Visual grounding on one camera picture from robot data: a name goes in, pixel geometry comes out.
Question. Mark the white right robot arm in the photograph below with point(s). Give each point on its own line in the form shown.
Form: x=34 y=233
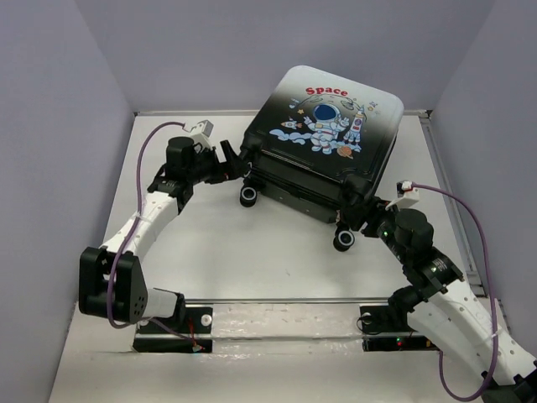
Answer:
x=439 y=304

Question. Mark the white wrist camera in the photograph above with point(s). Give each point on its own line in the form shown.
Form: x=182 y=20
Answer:
x=407 y=196
x=201 y=133

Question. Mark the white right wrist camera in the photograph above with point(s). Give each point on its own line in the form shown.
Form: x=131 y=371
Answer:
x=407 y=196

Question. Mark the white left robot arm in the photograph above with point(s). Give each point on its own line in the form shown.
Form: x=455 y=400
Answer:
x=111 y=280

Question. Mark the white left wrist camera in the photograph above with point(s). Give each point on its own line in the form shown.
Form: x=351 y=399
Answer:
x=201 y=133

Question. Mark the black hard-shell suitcase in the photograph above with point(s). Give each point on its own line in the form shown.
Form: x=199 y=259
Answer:
x=320 y=144

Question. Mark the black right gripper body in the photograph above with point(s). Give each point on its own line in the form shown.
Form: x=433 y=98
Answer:
x=382 y=226

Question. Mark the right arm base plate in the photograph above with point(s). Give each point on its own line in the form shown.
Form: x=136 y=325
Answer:
x=386 y=330

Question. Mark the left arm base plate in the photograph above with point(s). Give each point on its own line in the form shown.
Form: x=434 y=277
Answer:
x=191 y=335

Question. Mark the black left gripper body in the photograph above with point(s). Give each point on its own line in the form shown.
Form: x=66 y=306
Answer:
x=207 y=168

